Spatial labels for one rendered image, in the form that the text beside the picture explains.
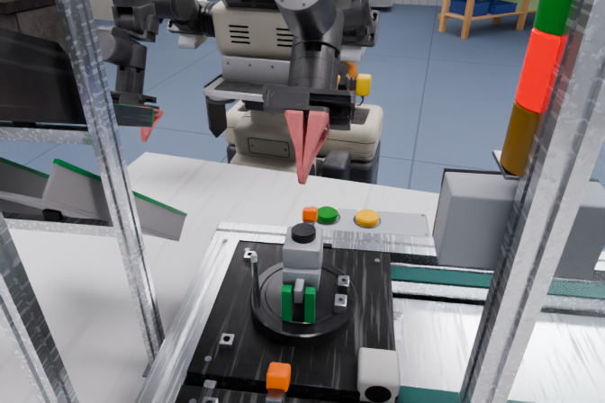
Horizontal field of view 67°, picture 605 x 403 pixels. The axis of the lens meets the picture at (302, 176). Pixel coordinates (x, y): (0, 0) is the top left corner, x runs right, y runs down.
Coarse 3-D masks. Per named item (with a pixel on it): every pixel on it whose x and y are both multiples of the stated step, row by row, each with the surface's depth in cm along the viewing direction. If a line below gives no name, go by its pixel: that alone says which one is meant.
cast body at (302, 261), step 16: (304, 224) 56; (288, 240) 54; (304, 240) 54; (320, 240) 55; (288, 256) 54; (304, 256) 54; (320, 256) 54; (288, 272) 54; (304, 272) 54; (320, 272) 56; (304, 288) 55
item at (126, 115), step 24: (0, 48) 36; (24, 48) 39; (48, 48) 41; (0, 72) 37; (24, 72) 39; (48, 72) 41; (72, 72) 44; (0, 96) 37; (24, 96) 39; (48, 96) 42; (72, 96) 44; (0, 120) 37; (24, 120) 40; (48, 120) 42; (72, 120) 45; (120, 120) 52; (144, 120) 56
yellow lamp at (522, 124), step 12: (516, 108) 32; (516, 120) 32; (528, 120) 31; (516, 132) 32; (528, 132) 31; (504, 144) 34; (516, 144) 32; (528, 144) 31; (504, 156) 34; (516, 156) 32; (516, 168) 33
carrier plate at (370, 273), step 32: (352, 256) 69; (384, 256) 69; (224, 288) 64; (384, 288) 64; (224, 320) 59; (384, 320) 59; (224, 352) 55; (256, 352) 55; (288, 352) 55; (320, 352) 55; (352, 352) 55; (224, 384) 52; (256, 384) 52; (320, 384) 51; (352, 384) 51
